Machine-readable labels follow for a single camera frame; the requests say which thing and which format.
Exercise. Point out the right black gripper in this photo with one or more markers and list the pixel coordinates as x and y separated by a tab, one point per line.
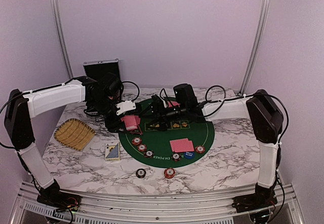
157	108

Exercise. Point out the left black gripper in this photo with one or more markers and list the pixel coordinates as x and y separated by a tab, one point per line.
112	124

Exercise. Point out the red-backed card deck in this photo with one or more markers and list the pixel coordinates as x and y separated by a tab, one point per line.
130	122

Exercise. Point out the dealt card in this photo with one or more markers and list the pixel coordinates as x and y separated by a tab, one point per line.
138	120
172	103
178	145

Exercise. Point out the triangular all-in button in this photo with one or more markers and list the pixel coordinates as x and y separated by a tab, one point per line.
136	132

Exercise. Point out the blue small blind button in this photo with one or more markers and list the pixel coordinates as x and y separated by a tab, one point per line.
189	155

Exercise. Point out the red poker chip stack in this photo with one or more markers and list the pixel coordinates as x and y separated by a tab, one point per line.
169	173

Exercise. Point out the black poker chip stack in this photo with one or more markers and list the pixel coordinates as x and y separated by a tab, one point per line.
141	173

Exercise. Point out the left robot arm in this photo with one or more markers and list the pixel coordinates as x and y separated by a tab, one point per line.
21	107

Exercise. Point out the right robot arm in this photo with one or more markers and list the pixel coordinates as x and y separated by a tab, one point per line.
261	108

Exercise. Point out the playing card box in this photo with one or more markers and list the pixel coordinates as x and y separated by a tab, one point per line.
112	151

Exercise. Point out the round green poker mat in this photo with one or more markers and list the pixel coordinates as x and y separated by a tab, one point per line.
159	142

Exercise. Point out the woven bamboo tray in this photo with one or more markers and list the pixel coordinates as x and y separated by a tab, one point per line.
74	134

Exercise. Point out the aluminium poker case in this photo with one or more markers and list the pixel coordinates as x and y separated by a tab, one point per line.
106	73

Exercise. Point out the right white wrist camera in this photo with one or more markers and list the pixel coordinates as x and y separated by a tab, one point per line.
165	103

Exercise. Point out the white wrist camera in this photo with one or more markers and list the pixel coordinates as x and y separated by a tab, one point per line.
125	106
165	103

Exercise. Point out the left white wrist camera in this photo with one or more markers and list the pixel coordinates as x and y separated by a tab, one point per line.
125	106

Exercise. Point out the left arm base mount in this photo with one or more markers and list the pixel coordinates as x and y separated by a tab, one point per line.
61	200

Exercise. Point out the right aluminium frame post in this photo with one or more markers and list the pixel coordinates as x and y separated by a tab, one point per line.
256	44

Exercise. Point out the aluminium frame post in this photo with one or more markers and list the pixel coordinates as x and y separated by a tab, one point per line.
61	38
256	44

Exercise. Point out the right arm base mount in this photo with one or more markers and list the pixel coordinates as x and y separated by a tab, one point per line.
252	202

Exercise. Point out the front aluminium rail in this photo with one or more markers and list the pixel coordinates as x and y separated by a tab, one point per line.
204	207

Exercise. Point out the left aluminium frame post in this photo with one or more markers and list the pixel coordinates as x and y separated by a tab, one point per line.
61	38

